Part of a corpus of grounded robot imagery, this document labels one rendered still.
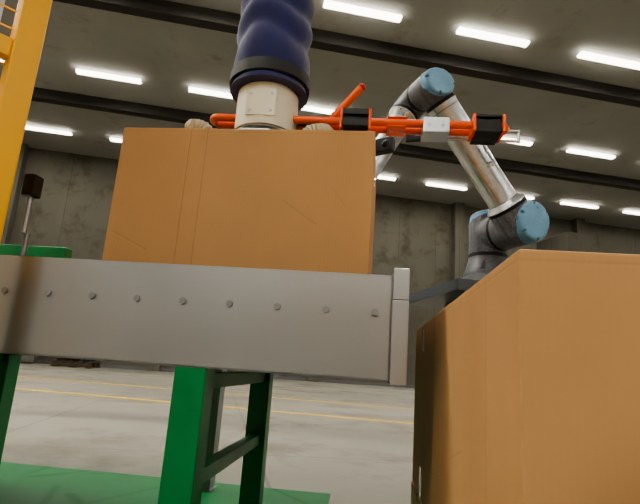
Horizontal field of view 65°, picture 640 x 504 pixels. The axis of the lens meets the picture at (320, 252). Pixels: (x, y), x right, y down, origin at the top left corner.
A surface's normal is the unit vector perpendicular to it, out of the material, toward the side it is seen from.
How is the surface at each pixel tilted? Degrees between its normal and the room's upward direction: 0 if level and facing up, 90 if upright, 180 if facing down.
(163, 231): 90
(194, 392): 90
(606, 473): 90
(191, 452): 90
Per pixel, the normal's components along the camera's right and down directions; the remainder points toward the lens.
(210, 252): -0.11, -0.23
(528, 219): 0.40, -0.11
